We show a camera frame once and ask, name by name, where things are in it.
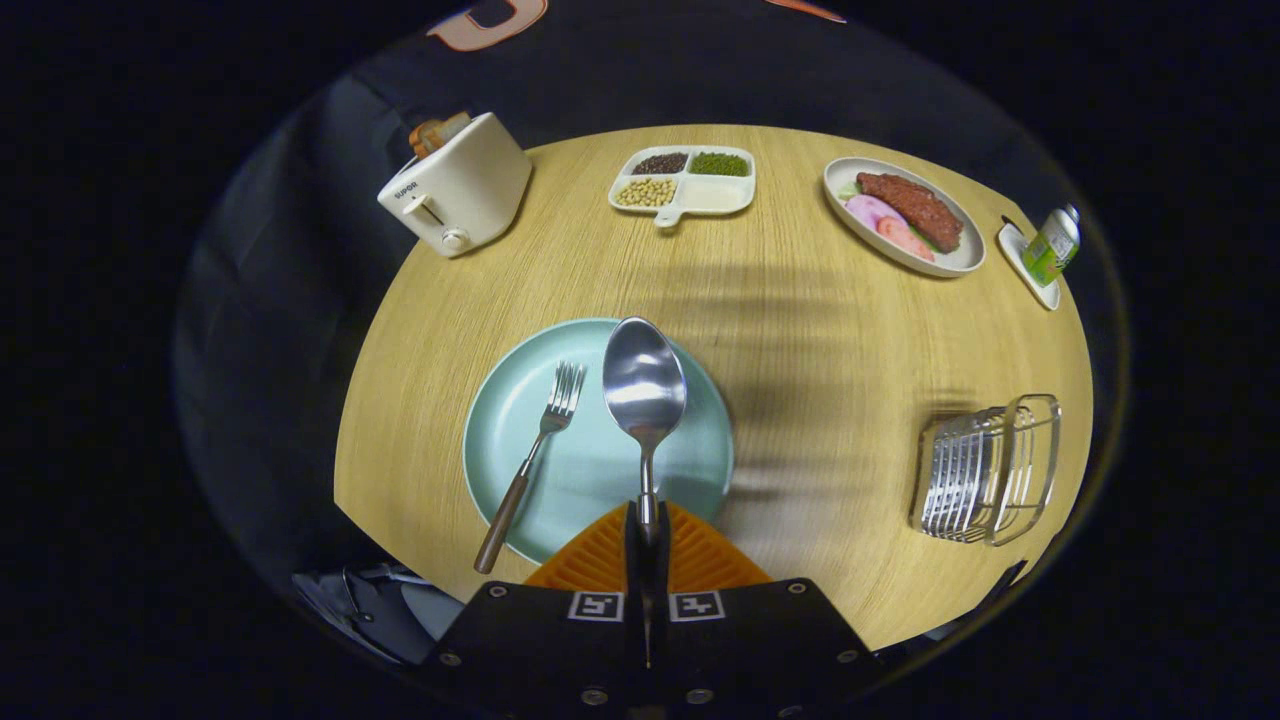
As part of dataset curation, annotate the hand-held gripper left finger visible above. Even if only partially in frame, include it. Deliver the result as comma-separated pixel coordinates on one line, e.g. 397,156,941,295
425,500,649,720

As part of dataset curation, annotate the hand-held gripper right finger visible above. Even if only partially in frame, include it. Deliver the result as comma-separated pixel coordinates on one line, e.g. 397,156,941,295
648,500,883,719

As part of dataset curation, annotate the fork with brown handle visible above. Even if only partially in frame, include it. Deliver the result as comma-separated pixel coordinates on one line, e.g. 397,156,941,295
473,360,588,576

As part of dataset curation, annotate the silver metal spoon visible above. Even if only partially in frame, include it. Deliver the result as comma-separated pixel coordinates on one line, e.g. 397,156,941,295
602,316,689,546

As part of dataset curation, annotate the round teal plate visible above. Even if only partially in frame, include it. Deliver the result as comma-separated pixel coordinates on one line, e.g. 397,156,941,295
462,318,736,566

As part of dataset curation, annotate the dark metal stand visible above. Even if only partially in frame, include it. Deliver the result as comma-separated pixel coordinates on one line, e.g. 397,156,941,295
290,562,466,669

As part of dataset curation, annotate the pile of yellow soybeans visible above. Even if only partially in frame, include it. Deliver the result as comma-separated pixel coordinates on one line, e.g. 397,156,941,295
614,177,679,209

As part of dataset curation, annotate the white divided tray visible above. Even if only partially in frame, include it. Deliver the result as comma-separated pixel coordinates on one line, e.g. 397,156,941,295
608,146,757,229

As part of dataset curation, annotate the white toaster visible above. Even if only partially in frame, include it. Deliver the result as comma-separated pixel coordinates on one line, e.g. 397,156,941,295
377,112,533,259

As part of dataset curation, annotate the red tomato slice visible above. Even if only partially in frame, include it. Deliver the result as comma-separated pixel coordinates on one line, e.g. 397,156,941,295
878,215,936,263

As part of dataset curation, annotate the pink ham slice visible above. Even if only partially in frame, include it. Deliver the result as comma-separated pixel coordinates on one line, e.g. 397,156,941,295
846,194,906,236

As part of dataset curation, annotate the oval beige plate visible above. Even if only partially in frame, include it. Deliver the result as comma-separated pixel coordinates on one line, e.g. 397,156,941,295
823,157,987,278

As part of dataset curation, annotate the brown meat steak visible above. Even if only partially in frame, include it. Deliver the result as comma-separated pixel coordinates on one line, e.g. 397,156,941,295
856,172,965,253

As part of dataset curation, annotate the small white dish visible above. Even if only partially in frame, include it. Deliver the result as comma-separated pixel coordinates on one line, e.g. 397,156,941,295
997,222,1062,312

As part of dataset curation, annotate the small green bottle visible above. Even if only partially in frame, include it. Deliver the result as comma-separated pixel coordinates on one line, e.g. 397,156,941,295
1021,204,1082,288

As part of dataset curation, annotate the silver wire rack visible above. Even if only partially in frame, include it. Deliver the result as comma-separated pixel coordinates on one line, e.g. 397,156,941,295
910,394,1063,547

